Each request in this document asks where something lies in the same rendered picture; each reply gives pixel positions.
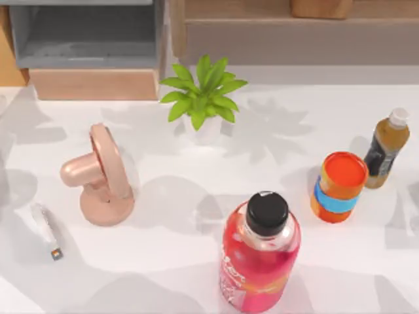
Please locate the pink bottle with black cap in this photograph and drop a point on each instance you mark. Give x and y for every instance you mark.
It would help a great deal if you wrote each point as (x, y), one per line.
(258, 258)

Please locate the orange can with blue band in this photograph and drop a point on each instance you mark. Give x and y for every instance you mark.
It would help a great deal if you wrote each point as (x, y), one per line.
(338, 189)

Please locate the brown bottle with white cap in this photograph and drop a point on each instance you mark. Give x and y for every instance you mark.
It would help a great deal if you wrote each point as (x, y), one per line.
(384, 150)

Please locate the pale wooden drawer front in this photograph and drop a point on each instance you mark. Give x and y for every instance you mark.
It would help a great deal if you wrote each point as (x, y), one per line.
(93, 83)

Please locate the green plant in white pot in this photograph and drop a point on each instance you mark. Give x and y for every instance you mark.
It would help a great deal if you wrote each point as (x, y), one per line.
(203, 95)

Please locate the pink desk fan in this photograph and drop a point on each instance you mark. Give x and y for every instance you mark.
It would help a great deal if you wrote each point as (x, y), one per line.
(98, 183)

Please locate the wooden cupboard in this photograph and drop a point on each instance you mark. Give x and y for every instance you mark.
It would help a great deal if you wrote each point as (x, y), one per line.
(10, 49)

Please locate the white stapler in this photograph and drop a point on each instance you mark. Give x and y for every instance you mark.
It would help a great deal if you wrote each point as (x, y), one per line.
(47, 229)

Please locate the wooden shelf unit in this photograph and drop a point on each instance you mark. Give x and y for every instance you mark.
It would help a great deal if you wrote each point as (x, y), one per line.
(294, 36)

